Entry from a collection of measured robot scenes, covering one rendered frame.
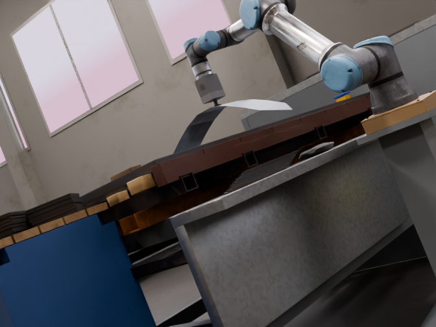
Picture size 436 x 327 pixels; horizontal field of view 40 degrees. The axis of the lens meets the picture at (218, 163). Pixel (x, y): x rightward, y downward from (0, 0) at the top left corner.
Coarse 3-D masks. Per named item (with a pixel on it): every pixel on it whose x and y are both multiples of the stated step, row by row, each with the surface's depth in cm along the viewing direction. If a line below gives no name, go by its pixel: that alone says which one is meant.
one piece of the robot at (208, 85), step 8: (208, 72) 247; (200, 80) 246; (208, 80) 246; (216, 80) 249; (200, 88) 247; (208, 88) 245; (216, 88) 248; (200, 96) 248; (208, 96) 246; (216, 96) 246; (216, 104) 249
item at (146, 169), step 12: (360, 96) 260; (324, 108) 237; (288, 120) 217; (252, 132) 200; (204, 144) 182; (216, 144) 186; (168, 156) 170; (144, 168) 170; (120, 180) 178; (96, 192) 187; (108, 192) 183; (96, 204) 225
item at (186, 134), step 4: (212, 120) 263; (200, 124) 258; (204, 124) 260; (208, 124) 263; (188, 128) 253; (192, 128) 255; (196, 128) 258; (200, 128) 261; (204, 128) 264; (208, 128) 267; (184, 132) 253; (188, 132) 255; (192, 132) 258; (196, 132) 261; (200, 132) 264; (204, 132) 267; (184, 136) 256; (188, 136) 258
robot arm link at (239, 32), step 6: (288, 0) 208; (294, 0) 210; (294, 6) 211; (288, 12) 210; (234, 24) 240; (240, 24) 235; (222, 30) 244; (228, 30) 243; (234, 30) 239; (240, 30) 236; (246, 30) 234; (252, 30) 233; (258, 30) 234; (228, 36) 243; (234, 36) 241; (240, 36) 239; (246, 36) 238; (228, 42) 244; (234, 42) 245; (240, 42) 249
